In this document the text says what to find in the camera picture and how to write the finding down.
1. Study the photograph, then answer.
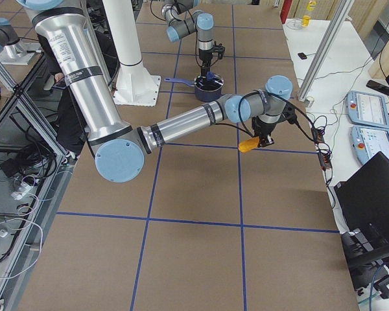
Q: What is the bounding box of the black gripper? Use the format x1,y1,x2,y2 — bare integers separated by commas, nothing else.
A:
252,117,276,148
199,49,213,78

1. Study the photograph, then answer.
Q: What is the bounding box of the glass pot lid blue knob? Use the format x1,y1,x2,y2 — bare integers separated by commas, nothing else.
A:
194,72,224,91

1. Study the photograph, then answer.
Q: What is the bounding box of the yellow plastic corn cob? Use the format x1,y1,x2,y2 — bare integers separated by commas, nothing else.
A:
238,137,260,153

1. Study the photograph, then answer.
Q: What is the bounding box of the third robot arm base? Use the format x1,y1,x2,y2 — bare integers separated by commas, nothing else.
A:
0,17,42,65

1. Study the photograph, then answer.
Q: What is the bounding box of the dark blue saucepan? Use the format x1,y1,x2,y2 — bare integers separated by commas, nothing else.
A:
164,75,224,102

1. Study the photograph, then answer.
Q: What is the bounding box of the black phone on table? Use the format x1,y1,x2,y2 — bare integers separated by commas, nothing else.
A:
298,52,307,60

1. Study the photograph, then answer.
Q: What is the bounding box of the lower teach pendant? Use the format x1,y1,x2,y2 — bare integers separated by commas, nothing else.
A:
351,125,389,165

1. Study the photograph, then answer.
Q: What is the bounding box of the teach pendant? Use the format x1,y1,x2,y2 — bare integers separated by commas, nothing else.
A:
345,90,389,129
351,125,389,165

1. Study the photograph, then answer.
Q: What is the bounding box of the upper teach pendant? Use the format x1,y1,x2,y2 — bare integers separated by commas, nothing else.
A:
345,90,389,129

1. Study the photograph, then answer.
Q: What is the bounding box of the yellow cup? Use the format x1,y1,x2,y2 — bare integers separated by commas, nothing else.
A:
301,15,311,27

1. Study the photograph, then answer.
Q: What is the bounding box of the black laptop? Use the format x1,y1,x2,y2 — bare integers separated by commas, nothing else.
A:
334,152,389,241

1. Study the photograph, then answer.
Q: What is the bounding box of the black monitor stand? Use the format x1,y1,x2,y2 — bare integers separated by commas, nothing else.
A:
340,227,389,299

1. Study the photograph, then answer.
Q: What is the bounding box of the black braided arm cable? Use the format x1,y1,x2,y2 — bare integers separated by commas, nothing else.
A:
150,0,226,62

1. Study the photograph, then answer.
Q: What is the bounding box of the white robot mounting base plate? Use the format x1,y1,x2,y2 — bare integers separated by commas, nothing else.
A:
113,63,161,107

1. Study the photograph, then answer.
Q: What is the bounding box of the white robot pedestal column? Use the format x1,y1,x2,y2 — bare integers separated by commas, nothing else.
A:
103,0,142,67

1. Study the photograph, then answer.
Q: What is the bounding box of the aluminium frame post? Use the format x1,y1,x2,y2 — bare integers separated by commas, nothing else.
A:
298,0,355,102

